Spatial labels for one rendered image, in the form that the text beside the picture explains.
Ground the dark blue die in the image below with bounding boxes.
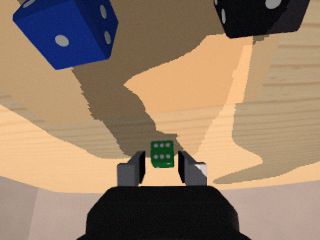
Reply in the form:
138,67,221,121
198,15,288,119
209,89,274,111
13,0,119,70

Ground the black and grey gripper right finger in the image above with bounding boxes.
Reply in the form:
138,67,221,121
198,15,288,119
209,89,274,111
178,151,207,186

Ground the black die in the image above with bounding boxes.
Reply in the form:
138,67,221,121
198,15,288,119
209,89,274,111
214,0,310,39

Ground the tan square mat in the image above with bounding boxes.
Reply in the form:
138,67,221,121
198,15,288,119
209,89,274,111
0,0,282,125

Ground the green die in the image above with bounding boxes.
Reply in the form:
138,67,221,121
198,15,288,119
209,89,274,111
151,140,175,168

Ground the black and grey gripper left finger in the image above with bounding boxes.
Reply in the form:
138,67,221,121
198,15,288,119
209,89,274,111
117,151,146,186

